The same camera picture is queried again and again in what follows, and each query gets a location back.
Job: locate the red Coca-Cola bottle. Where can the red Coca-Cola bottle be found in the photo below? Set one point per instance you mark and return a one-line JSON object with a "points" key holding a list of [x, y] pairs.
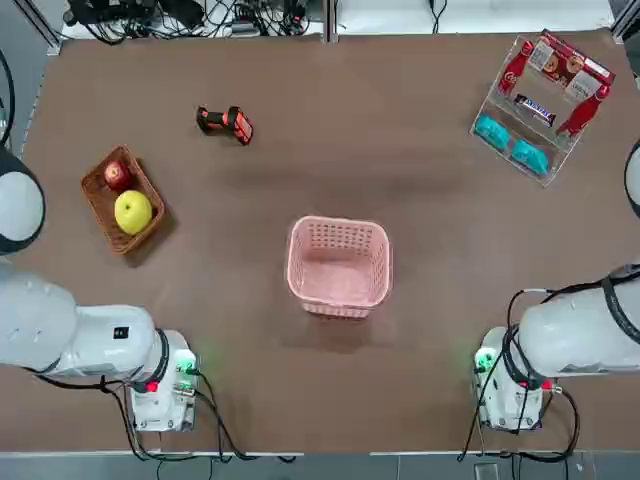
{"points": [[515, 70], [582, 112]]}

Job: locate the teal snack packet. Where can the teal snack packet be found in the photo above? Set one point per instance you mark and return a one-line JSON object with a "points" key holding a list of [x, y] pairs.
{"points": [[492, 131], [531, 156]]}

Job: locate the clear acrylic shelf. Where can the clear acrylic shelf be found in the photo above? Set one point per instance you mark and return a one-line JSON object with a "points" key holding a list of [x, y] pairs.
{"points": [[505, 107]]}

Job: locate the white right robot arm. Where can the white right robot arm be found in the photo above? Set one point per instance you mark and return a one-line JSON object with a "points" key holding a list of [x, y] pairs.
{"points": [[575, 330]]}

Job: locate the brown wicker basket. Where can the brown wicker basket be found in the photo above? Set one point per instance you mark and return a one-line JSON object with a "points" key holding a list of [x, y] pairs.
{"points": [[102, 210]]}

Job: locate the orange black barcode scanner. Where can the orange black barcode scanner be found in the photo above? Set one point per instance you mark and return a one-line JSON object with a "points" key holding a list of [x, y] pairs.
{"points": [[232, 122]]}

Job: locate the black electronic device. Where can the black electronic device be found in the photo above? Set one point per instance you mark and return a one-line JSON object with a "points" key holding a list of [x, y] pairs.
{"points": [[115, 7]]}

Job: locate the aluminium frame post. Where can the aluminium frame post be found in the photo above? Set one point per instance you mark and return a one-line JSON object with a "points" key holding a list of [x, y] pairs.
{"points": [[329, 20]]}

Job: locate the red snack box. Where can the red snack box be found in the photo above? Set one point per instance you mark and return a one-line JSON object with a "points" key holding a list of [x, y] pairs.
{"points": [[570, 65]]}

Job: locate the grey square plate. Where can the grey square plate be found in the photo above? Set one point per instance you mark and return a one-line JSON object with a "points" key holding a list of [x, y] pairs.
{"points": [[485, 471]]}

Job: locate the yellow apple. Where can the yellow apple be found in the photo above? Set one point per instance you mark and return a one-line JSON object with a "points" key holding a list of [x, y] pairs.
{"points": [[133, 212]]}

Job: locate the red apple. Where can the red apple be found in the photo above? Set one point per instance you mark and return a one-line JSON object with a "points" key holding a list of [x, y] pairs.
{"points": [[116, 174]]}

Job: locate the Snickers chocolate bar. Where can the Snickers chocolate bar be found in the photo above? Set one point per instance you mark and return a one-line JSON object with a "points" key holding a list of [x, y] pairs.
{"points": [[535, 109]]}

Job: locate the pink plastic basket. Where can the pink plastic basket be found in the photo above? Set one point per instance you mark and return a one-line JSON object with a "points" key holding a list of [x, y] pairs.
{"points": [[340, 280]]}

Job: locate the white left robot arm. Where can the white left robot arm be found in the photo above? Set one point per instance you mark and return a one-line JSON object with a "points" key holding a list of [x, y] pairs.
{"points": [[100, 340]]}

